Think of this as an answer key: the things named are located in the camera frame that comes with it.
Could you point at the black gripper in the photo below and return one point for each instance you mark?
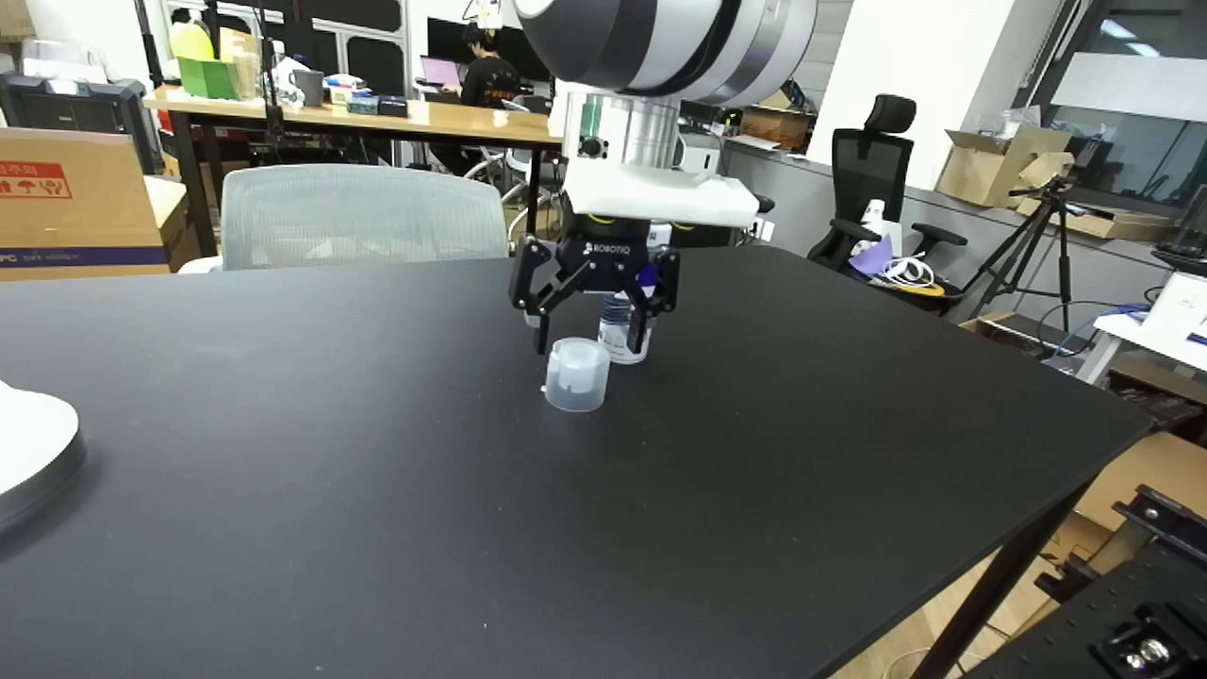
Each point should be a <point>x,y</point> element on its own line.
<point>617,250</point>

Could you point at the clear plastic cup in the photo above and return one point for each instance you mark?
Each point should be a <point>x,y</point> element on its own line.
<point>574,384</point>

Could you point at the white grey Franka arm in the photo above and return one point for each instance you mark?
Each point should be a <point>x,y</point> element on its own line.
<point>664,42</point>

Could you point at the seated person in black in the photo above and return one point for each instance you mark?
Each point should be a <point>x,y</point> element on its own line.
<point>491,77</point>

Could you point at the grey mesh office chair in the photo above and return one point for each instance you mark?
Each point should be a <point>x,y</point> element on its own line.
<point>359,212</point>

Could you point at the long wooden desk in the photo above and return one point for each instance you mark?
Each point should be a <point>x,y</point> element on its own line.
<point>378,124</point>

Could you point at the black office chair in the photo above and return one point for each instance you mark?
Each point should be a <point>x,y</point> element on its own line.
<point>874,164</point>

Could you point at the open cardboard box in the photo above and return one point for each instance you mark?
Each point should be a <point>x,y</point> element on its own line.
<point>1001,164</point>

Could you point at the black tripod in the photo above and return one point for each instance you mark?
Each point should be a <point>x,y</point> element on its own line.
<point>1039,246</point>

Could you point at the green box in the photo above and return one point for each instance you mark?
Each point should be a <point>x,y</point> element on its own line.
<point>209,74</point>

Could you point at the brown cardboard box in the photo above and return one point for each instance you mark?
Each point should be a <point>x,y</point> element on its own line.
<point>79,202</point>

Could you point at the white round plate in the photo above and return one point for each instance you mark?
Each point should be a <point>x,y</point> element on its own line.
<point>32,438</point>

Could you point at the black perforated breadboard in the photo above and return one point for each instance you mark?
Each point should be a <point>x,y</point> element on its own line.
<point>1120,617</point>

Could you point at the white wrist mount plate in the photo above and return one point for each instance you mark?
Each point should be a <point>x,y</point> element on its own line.
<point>664,198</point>

